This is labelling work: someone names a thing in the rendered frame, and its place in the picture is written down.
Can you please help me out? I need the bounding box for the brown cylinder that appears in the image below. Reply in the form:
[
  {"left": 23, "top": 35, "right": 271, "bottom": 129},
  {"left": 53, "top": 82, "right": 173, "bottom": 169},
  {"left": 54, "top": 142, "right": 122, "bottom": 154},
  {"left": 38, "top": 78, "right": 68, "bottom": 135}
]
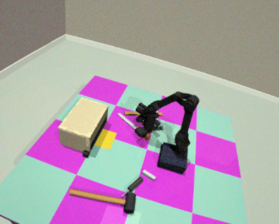
[{"left": 117, "top": 113, "right": 151, "bottom": 140}]

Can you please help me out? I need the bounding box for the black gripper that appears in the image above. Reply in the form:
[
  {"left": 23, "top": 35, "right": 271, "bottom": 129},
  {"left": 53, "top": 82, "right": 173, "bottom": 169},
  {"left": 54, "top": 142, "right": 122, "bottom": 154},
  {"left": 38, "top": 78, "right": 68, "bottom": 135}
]
[{"left": 135, "top": 119, "right": 160, "bottom": 137}]

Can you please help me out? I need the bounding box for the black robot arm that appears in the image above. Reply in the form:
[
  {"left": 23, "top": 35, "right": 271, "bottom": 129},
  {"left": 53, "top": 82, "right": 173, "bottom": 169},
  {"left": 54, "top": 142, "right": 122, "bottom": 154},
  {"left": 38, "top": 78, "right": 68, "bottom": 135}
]
[{"left": 136, "top": 92, "right": 199, "bottom": 158}]

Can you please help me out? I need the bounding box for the beige low cabinet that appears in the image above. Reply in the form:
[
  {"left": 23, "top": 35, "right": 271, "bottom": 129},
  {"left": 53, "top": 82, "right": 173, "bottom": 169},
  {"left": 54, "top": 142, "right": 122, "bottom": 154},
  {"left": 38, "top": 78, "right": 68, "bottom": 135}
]
[{"left": 58, "top": 97, "right": 117, "bottom": 158}]

